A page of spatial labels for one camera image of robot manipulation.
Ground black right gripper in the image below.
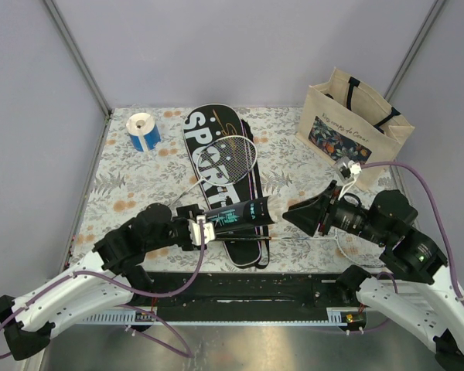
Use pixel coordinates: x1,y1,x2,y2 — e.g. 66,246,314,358
281,179,390,244

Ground white feather shuttlecock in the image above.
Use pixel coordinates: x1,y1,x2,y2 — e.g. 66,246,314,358
267,195,288,223

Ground black teal shuttlecock tube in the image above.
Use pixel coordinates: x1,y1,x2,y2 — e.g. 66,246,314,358
204,196,274,235

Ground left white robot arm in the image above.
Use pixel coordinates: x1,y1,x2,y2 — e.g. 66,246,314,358
0,203,216,361

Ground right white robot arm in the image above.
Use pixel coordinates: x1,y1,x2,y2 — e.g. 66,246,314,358
282,182,464,370

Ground white badminton racket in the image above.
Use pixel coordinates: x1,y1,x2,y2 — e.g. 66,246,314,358
169,135,258,206

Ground floral patterned table cloth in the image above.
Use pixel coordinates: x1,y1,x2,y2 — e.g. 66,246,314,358
70,107,380,273

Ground black racket cover bag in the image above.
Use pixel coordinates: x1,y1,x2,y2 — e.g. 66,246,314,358
183,104,270,269

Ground beige floral tote bag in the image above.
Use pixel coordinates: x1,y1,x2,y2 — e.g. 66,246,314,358
295,66,416,190

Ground blue white tape roll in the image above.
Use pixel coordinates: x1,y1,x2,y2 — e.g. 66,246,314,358
126,113,161,151

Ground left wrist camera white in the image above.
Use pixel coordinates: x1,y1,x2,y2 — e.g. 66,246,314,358
189,215,217,246

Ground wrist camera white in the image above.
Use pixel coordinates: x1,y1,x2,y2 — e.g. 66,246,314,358
189,215,217,246
333,156,362,199

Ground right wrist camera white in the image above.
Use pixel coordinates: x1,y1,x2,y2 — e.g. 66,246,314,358
333,156,362,199

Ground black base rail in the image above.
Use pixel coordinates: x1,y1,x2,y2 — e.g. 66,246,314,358
107,270,384,324

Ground black handled badminton racket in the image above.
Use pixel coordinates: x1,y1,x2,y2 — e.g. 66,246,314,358
215,231,384,269

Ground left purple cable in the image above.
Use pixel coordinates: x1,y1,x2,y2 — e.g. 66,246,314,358
0,218,208,360

